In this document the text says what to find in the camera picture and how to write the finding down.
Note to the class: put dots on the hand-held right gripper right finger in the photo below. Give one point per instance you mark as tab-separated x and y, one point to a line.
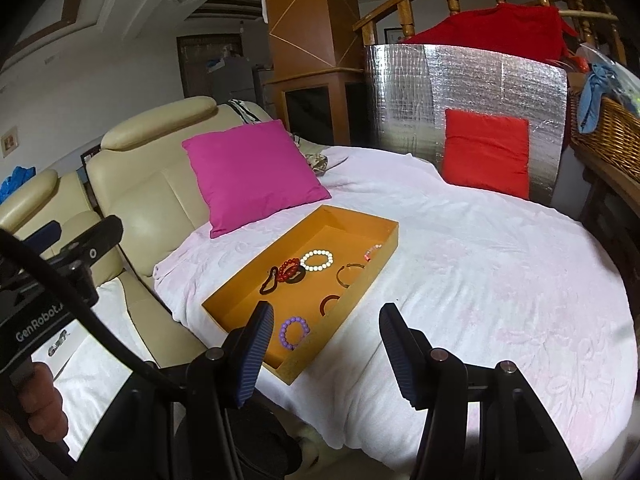
400	355

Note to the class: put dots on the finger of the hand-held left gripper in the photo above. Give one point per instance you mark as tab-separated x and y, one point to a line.
45	234
100	240

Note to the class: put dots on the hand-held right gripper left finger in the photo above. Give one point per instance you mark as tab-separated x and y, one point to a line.
255	350

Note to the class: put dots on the orange rectangular box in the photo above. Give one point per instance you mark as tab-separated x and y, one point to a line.
250	285

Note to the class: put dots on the person's left hand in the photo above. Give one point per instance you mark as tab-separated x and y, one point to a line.
45	410

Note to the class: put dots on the small dark patterned object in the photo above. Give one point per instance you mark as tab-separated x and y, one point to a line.
57	345

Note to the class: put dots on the beige leather sofa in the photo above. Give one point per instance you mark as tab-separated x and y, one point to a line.
145	210

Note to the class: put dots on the dark red bangle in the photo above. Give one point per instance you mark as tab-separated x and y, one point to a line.
322	305

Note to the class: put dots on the white towel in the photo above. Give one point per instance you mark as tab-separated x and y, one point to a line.
100	390

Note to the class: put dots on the thin brown bangle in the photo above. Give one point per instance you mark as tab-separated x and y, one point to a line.
338	275

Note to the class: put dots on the magenta pillow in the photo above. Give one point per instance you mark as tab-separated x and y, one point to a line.
250	175

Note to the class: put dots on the brown wooden door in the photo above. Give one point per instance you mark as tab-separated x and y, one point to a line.
192	70

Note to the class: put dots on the beige patterned cloth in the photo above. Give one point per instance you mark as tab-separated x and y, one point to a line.
316	164

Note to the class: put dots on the grey refrigerator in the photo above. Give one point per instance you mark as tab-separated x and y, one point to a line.
235	80

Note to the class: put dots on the red pillow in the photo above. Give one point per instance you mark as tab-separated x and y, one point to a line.
485	150

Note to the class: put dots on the dark wooden table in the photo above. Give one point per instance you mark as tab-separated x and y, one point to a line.
607	210

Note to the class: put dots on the silver foil panel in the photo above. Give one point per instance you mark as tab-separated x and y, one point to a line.
400	100

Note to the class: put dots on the wooden column cabinet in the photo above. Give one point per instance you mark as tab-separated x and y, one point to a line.
310	10

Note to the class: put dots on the wicker basket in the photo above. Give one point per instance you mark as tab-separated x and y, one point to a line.
620	130

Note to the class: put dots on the blue cloth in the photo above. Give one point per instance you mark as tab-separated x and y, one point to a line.
592	95

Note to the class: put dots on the red cloth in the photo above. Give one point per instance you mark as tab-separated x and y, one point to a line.
500	30

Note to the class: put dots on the wooden stair railing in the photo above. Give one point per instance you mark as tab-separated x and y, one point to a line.
390	10

